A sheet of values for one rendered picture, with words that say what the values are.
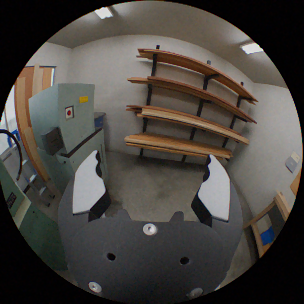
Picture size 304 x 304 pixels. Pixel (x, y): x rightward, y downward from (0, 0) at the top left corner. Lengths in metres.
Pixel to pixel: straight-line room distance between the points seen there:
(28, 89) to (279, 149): 4.51
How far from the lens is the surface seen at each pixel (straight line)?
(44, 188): 1.75
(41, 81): 2.39
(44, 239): 1.08
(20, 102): 2.12
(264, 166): 2.58
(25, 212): 0.87
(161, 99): 1.88
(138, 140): 1.57
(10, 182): 0.88
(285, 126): 2.59
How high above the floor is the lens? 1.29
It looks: 32 degrees down
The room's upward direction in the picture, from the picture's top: 10 degrees clockwise
